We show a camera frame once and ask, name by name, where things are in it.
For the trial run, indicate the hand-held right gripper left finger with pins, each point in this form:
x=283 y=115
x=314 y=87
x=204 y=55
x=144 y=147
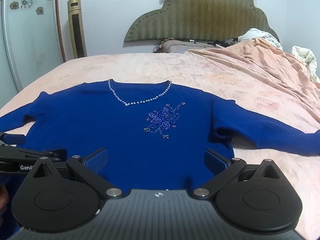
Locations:
x=97 y=160

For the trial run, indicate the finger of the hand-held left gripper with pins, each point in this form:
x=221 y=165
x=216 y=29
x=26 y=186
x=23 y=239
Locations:
x=30 y=153
x=13 y=140

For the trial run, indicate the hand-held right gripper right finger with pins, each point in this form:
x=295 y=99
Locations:
x=215 y=160

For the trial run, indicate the blue beaded sweater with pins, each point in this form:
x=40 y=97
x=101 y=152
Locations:
x=140 y=140

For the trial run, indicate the person's left hand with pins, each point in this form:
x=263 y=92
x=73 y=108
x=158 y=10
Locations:
x=3 y=202

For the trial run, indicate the wardrobe door with flower stickers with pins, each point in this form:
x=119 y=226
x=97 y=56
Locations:
x=30 y=42

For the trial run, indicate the peach blanket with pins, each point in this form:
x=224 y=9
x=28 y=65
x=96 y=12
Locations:
x=262 y=62

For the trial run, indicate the gold tower fan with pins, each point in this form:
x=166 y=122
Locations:
x=76 y=30

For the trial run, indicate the white quilt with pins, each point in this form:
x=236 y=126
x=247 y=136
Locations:
x=303 y=55

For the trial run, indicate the olive green pillow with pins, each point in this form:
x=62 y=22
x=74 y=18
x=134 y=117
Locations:
x=200 y=17

